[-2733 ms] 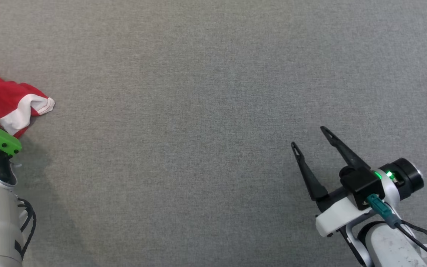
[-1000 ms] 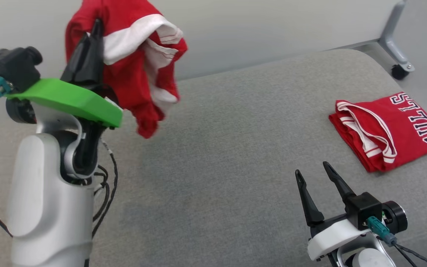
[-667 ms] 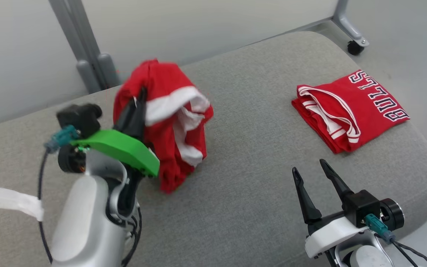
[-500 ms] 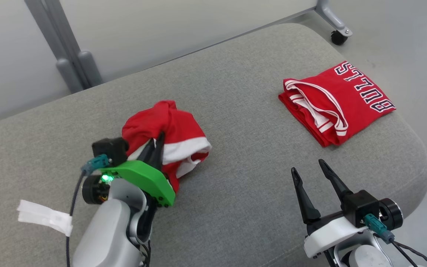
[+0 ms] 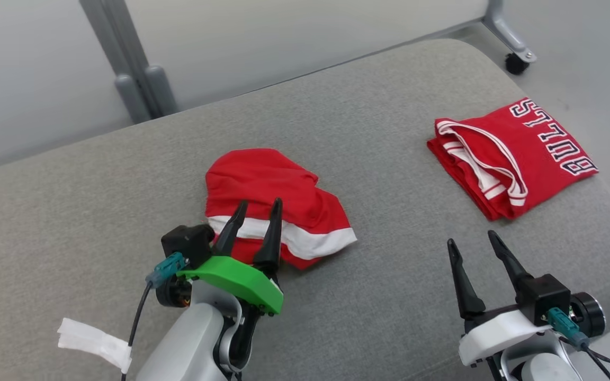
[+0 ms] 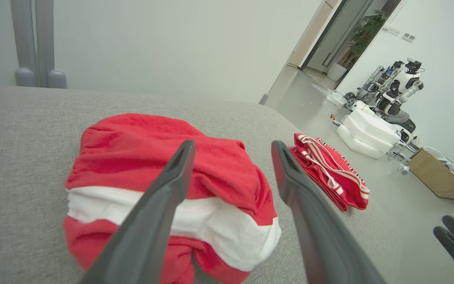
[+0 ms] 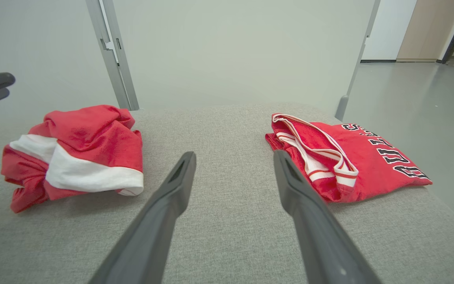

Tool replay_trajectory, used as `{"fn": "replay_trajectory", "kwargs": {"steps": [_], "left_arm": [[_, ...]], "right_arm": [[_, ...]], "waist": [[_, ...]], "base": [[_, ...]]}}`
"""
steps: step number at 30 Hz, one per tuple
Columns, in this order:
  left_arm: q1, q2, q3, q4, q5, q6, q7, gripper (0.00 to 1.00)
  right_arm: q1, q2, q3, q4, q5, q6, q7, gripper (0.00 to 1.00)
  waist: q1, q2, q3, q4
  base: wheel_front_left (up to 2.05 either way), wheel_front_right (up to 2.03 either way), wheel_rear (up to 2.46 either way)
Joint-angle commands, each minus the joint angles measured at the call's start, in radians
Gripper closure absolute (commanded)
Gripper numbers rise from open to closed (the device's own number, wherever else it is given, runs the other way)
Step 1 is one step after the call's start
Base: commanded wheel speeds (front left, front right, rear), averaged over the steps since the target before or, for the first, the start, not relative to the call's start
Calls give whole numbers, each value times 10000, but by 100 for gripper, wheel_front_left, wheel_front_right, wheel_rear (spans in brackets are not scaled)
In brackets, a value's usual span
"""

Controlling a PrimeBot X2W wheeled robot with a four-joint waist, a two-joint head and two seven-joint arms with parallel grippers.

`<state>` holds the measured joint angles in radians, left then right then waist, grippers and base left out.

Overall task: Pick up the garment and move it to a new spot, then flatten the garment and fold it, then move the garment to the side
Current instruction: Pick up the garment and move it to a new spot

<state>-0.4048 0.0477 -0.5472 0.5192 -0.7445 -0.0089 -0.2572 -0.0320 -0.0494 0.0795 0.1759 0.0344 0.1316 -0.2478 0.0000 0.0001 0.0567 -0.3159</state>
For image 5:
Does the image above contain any red shirt with white sleeves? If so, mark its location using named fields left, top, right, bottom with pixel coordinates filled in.
left=427, top=97, right=599, bottom=221

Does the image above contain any black right camera cable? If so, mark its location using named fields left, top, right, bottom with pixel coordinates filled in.
left=559, top=336, right=610, bottom=381

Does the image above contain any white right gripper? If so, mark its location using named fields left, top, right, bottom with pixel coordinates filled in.
left=447, top=230, right=552, bottom=367

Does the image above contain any grey partition leg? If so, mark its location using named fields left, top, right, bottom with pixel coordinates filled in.
left=482, top=0, right=537, bottom=63

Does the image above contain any black camera cable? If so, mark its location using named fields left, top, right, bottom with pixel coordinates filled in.
left=121, top=283, right=152, bottom=381
left=559, top=336, right=610, bottom=381

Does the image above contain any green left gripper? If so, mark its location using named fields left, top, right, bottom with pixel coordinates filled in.
left=178, top=198, right=284, bottom=316

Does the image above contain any white tape strip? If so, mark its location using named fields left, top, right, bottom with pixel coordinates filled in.
left=57, top=317, right=132, bottom=374

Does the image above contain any red garment with white band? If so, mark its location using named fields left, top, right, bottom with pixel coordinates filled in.
left=203, top=148, right=357, bottom=270

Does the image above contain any teal camera connector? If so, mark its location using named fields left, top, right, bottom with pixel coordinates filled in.
left=145, top=252, right=189, bottom=289
left=547, top=308, right=591, bottom=350

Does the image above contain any black caster wheel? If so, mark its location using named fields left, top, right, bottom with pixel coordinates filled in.
left=505, top=53, right=529, bottom=75

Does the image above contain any teal right camera connector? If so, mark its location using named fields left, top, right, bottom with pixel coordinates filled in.
left=547, top=308, right=591, bottom=350

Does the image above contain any black left camera cable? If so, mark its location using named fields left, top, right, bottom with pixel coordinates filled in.
left=121, top=283, right=152, bottom=381

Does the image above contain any teal left camera connector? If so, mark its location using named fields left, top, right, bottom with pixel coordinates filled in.
left=145, top=252, right=189, bottom=289

